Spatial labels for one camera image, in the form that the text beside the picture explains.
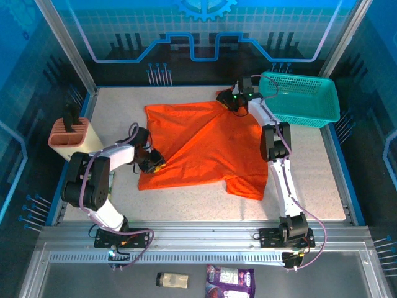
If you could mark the orange t-shirt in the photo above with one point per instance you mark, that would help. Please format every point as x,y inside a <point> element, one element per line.
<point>201,146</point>

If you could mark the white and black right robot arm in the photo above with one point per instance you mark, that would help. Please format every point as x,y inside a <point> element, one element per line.
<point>283,186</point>

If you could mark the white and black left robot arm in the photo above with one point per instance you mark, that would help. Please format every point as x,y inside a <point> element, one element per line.
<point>118,155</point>

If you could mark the green snack bag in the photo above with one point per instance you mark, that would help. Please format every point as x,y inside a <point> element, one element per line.
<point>112,183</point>

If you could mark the teal plastic basket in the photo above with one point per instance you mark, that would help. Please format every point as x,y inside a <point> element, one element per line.
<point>304,96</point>

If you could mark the beige knife block terracotta top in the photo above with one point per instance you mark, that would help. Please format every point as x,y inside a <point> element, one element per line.
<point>83,142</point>

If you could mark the clear jar beige contents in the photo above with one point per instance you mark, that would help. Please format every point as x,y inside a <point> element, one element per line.
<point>172,280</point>

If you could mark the purple snack bag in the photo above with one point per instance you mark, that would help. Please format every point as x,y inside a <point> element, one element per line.
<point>229,281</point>

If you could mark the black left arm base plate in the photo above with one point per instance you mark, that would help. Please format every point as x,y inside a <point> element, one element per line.
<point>139,237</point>

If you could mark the aluminium mounting rail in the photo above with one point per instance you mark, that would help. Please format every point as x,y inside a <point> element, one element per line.
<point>201,229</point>

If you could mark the aluminium frame post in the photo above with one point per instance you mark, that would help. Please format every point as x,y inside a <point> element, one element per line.
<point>341,40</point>
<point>66,46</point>

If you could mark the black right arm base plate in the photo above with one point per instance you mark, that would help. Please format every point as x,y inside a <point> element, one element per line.
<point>266,237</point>

